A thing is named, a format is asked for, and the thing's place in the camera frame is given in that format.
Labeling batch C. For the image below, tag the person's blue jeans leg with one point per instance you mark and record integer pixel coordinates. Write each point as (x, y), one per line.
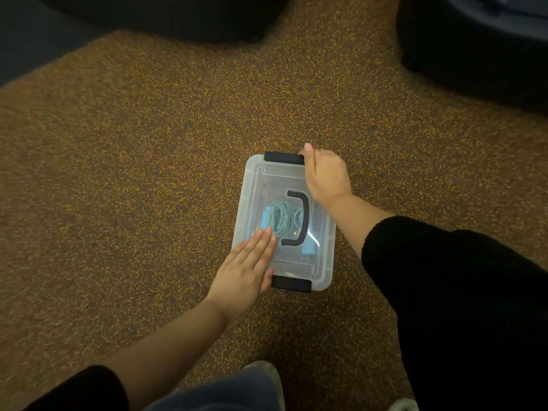
(214, 393)

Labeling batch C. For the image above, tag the grey shoe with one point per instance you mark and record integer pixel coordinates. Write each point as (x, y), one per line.
(274, 376)

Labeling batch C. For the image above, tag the clear plastic storage box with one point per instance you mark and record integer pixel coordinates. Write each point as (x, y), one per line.
(261, 184)

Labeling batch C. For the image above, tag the black beanbag seat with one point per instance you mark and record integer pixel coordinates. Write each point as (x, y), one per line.
(171, 17)

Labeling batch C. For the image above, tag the person's left thumb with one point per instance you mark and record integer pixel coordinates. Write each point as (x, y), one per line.
(267, 281)

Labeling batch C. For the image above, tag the person's left middle finger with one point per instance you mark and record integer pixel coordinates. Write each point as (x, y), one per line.
(258, 248)

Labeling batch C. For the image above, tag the person's left forearm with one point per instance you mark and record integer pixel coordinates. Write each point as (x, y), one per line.
(141, 359)

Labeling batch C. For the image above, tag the dark blue beanbag seat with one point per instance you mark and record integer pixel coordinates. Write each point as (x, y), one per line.
(479, 38)

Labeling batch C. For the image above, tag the person's left little finger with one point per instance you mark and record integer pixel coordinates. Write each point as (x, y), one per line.
(232, 255)

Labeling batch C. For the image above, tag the person's right hand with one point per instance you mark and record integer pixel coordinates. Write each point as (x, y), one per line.
(327, 177)

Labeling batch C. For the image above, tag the person's right thumb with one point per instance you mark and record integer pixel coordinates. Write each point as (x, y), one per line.
(308, 160)

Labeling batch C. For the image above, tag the white shoe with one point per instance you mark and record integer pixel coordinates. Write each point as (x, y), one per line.
(403, 405)

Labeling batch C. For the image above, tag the person's right forearm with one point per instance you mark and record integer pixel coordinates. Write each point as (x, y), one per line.
(428, 273)

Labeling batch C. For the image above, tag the person's left hand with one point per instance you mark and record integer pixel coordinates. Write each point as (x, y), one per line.
(239, 282)

